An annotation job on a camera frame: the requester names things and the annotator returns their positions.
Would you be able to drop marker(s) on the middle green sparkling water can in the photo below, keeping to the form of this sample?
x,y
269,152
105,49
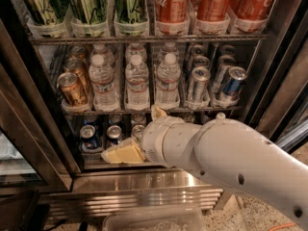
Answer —
x,y
89,12

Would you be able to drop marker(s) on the gold can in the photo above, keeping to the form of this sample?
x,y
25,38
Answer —
x,y
78,67
72,89
79,52

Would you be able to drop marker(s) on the silver energy can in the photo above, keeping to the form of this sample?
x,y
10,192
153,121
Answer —
x,y
199,79
196,61

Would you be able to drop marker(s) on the right green sparkling water can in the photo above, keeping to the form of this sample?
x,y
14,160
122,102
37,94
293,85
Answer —
x,y
130,11

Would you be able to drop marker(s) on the water bottle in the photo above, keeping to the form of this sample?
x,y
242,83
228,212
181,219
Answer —
x,y
135,49
169,47
103,84
105,52
168,74
137,84

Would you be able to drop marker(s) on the left blue soda can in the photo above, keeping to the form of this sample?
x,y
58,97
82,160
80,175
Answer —
x,y
90,138

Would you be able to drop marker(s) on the green sparkling water can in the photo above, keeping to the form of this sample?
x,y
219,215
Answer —
x,y
47,12
89,12
130,11

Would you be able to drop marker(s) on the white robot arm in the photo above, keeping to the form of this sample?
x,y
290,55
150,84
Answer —
x,y
226,153

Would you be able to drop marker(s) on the brown drink bottle white cap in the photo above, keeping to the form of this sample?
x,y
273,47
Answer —
x,y
220,115

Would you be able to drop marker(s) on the middle wire shelf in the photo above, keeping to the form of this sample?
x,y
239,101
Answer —
x,y
148,111

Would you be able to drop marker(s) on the left red cola can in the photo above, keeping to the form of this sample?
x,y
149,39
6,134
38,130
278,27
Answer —
x,y
171,11

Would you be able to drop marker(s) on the blue energy can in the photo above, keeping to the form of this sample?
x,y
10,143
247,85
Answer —
x,y
225,62
233,84

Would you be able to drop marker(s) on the rear gold can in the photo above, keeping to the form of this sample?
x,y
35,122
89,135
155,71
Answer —
x,y
79,52

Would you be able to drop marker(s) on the middle red cola can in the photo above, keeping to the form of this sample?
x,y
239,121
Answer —
x,y
212,10

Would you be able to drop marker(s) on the open fridge glass door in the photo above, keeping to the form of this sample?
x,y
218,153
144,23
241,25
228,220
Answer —
x,y
276,91

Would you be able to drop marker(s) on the left green-white soda can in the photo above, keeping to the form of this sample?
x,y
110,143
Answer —
x,y
137,132

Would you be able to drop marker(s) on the left green sparkling water can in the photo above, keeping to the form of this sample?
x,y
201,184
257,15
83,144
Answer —
x,y
47,12

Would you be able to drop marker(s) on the stainless steel fridge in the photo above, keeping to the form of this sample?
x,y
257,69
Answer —
x,y
73,183

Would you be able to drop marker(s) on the wire shelf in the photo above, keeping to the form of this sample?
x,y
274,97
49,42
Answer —
x,y
148,39
148,111

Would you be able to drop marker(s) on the front blue energy can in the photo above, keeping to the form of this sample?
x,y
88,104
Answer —
x,y
233,84

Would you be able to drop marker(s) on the middle blue energy can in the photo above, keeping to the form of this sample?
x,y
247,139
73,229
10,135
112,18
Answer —
x,y
225,62

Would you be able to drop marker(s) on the middle silver energy can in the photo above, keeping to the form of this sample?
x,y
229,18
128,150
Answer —
x,y
196,61

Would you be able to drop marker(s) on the red cola can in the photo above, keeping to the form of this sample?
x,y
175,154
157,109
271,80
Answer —
x,y
212,10
171,11
252,9

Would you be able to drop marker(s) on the middle gold can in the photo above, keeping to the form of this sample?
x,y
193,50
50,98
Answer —
x,y
78,67

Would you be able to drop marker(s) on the front gold can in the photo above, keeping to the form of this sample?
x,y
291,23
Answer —
x,y
72,89

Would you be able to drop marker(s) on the blue soda can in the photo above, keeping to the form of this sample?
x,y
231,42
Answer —
x,y
114,135
90,138

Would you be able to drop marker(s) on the top wire shelf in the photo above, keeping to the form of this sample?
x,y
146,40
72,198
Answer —
x,y
148,39

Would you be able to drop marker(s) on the right red cola can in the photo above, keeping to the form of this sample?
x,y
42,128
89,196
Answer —
x,y
252,9

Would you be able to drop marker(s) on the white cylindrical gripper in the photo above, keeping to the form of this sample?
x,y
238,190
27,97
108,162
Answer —
x,y
153,139

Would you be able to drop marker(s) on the front silver energy can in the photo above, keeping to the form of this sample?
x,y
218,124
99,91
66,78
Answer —
x,y
199,79

